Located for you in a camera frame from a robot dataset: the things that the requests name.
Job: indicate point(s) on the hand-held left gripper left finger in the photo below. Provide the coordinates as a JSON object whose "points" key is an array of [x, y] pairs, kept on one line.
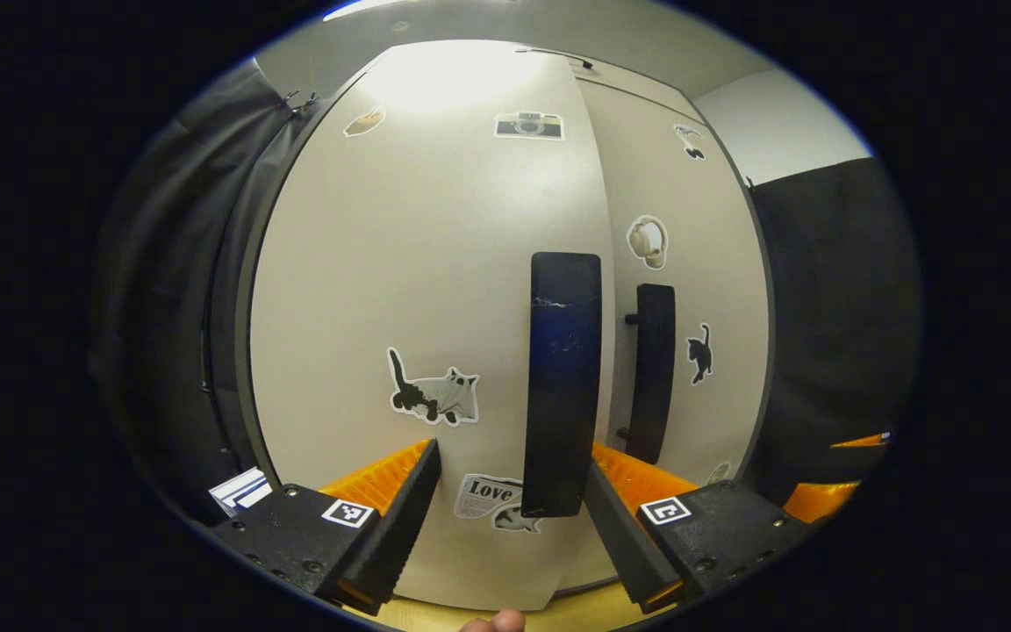
{"points": [[405, 509]]}

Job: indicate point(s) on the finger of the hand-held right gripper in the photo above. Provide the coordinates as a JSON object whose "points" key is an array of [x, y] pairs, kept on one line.
{"points": [[865, 441], [817, 505]]}

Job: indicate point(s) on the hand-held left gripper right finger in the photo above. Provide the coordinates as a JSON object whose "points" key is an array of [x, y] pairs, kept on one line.
{"points": [[624, 544]]}

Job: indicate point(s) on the white cabinet door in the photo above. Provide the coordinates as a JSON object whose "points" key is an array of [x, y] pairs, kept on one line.
{"points": [[418, 263], [699, 193]]}

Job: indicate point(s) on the white blue carton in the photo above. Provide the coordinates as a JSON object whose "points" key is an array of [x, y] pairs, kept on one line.
{"points": [[240, 491]]}

